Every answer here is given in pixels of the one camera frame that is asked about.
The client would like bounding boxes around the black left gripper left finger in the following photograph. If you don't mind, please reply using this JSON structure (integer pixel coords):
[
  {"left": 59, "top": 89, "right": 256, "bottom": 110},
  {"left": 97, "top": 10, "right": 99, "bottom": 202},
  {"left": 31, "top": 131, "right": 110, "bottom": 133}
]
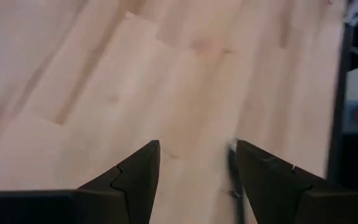
[{"left": 0, "top": 139, "right": 162, "bottom": 224}]

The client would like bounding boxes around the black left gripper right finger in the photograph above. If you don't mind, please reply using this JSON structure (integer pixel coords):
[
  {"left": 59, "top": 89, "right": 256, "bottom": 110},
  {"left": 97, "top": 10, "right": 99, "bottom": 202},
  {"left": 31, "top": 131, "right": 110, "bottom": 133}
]
[{"left": 236, "top": 139, "right": 358, "bottom": 224}]

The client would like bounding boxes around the black cable with white-tipped plugs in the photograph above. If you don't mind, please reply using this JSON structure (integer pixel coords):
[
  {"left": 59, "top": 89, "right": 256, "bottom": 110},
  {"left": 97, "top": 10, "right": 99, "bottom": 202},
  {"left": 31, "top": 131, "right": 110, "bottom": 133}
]
[{"left": 227, "top": 139, "right": 245, "bottom": 224}]

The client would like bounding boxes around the black aluminium table frame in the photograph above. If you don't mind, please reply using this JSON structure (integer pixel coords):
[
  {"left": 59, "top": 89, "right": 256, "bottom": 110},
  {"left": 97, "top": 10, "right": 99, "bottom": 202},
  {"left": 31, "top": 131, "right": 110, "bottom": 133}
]
[{"left": 326, "top": 0, "right": 358, "bottom": 191}]

